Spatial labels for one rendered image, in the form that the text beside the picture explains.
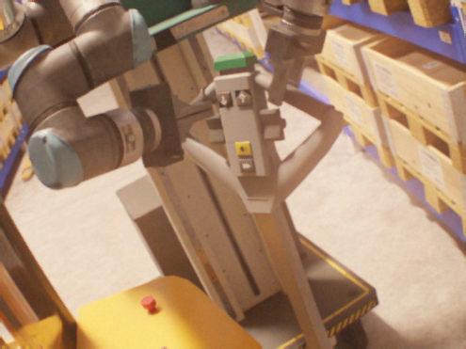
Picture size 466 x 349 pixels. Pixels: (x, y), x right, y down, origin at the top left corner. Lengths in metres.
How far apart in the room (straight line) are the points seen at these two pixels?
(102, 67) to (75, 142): 0.13
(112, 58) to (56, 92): 0.10
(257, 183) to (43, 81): 0.52
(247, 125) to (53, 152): 0.47
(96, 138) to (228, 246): 1.35
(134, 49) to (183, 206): 1.15
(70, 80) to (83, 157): 0.12
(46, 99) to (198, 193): 1.24
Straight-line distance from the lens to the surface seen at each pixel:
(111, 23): 0.87
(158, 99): 0.93
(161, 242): 2.15
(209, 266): 2.07
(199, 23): 1.65
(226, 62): 1.14
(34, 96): 0.84
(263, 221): 1.21
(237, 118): 1.14
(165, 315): 1.43
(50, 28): 1.57
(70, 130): 0.81
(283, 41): 1.00
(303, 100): 1.06
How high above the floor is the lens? 1.68
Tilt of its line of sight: 23 degrees down
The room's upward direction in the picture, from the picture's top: 23 degrees counter-clockwise
